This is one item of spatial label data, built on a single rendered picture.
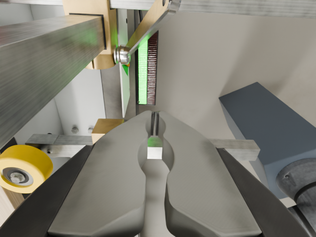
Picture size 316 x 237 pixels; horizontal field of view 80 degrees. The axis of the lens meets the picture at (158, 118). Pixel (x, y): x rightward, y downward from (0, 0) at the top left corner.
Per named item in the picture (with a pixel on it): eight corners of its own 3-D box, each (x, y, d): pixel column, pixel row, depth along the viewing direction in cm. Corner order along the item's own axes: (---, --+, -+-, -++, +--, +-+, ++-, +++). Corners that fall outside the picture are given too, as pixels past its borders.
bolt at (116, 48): (137, 59, 39) (129, 43, 25) (137, 71, 40) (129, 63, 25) (127, 59, 39) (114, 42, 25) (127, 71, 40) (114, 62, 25)
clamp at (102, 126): (127, 118, 36) (123, 134, 32) (129, 168, 44) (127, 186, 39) (94, 117, 36) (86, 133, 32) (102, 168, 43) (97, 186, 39)
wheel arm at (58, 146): (252, 136, 39) (262, 150, 35) (247, 148, 41) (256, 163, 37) (35, 130, 37) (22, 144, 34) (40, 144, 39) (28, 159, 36)
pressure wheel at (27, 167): (40, 111, 36) (-2, 152, 26) (77, 134, 39) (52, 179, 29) (22, 135, 39) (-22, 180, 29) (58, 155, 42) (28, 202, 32)
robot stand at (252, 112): (256, 81, 118) (335, 142, 67) (263, 112, 130) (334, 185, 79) (218, 97, 123) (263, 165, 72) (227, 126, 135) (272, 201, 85)
